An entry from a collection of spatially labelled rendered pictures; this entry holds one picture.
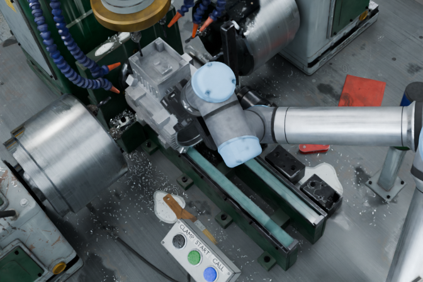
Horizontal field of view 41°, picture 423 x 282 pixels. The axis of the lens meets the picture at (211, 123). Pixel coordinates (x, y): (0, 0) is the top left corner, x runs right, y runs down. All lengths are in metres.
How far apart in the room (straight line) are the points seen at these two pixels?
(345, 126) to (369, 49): 0.81
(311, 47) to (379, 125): 0.66
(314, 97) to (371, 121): 0.67
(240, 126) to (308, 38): 0.68
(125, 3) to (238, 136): 0.41
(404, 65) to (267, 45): 0.52
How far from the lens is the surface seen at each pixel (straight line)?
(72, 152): 1.30
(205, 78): 1.00
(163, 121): 1.37
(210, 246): 1.21
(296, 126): 1.11
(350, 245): 1.51
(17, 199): 1.26
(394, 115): 1.08
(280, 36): 1.53
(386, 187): 1.57
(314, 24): 1.62
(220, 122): 1.02
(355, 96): 1.73
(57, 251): 1.44
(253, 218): 1.38
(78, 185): 1.32
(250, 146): 1.02
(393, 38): 1.91
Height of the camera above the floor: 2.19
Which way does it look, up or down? 56 degrees down
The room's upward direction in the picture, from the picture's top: 9 degrees counter-clockwise
